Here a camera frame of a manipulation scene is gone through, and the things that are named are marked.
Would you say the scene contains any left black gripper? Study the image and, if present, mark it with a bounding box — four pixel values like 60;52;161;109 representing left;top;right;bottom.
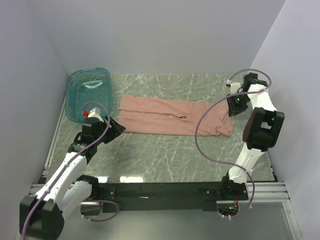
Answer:
94;115;126;145

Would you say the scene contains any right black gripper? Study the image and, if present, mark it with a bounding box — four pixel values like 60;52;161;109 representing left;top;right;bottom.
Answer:
225;92;251;118

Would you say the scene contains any pink printed t shirt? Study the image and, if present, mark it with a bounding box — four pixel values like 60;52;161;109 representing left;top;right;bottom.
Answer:
118;95;234;137

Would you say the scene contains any teal transparent plastic bin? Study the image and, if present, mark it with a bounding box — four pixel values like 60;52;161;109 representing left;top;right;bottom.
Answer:
65;67;113;123

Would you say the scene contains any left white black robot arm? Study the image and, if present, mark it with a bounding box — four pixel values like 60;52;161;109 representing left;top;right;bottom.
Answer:
19;116;126;240

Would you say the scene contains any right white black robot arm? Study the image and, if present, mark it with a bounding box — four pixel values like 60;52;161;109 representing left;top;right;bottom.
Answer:
219;72;285;200

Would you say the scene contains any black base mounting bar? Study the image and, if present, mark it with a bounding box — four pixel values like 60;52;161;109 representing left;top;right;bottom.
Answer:
86;182;249;211

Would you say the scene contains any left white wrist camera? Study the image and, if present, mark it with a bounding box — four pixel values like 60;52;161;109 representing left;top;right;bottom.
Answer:
82;107;109;124

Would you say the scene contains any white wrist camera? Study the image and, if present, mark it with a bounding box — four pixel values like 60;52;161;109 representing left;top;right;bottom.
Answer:
226;79;242;95
82;107;109;124

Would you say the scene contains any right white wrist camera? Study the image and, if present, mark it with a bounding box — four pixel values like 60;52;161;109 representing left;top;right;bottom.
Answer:
226;79;242;95

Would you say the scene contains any aluminium extrusion rail frame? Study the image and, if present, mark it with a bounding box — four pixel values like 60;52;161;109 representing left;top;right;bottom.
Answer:
14;74;306;240

